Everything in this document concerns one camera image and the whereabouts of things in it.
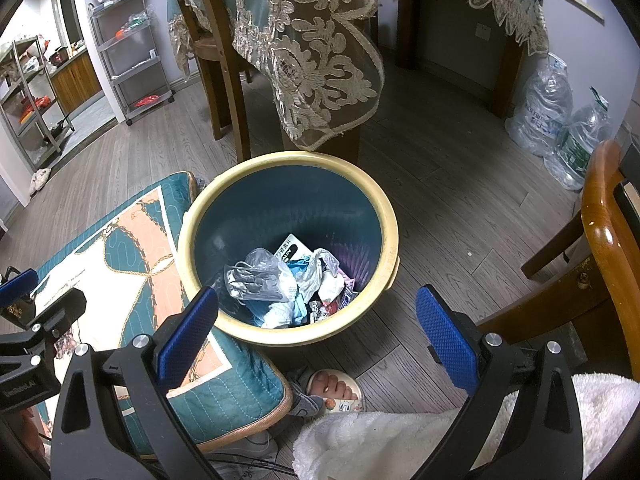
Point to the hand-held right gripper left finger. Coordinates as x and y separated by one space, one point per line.
192 330

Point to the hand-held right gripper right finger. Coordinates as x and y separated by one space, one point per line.
447 340

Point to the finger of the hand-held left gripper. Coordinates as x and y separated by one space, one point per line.
60 312
19 284

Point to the clear plastic bag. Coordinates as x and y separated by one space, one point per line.
255 275

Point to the red and white snack packet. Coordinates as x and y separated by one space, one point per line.
335 302

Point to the white and green medicine box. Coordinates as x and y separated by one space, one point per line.
292 250

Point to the white plastic bag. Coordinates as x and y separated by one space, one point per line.
310 275

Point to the teal bin with yellow rim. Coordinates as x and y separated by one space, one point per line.
300 195

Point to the printed teal and beige mat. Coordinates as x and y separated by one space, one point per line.
235 385

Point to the pale fluffy slipper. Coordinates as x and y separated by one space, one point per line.
40 180

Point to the foot in sandal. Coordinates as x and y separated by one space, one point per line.
345 405

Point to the white fleece garment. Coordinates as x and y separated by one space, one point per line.
375 440

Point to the person's foot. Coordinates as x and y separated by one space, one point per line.
332 387

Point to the grey slipper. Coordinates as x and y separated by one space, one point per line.
300 400

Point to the curved wooden chair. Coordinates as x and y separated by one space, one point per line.
605 240

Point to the wooden kitchen cabinet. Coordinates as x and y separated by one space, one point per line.
75 80

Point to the red cooking pot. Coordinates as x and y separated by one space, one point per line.
60 55

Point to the large clear water bottle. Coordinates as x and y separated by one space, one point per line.
542 110
580 145

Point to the grey trolley rack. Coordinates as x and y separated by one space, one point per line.
125 41

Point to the wooden dining table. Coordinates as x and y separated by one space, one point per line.
505 80

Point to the white wall socket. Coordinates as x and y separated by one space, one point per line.
482 31

